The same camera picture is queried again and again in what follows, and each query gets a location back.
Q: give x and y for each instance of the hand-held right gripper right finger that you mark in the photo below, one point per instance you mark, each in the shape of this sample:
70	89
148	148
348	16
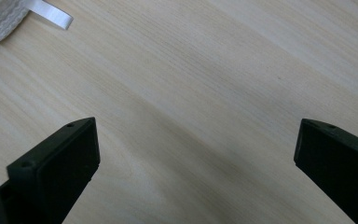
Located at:
338	161

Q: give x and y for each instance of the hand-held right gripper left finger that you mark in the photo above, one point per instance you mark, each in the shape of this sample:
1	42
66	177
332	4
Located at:
59	168

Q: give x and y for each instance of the white mesh laundry bag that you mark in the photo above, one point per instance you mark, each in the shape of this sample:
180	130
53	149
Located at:
0	15

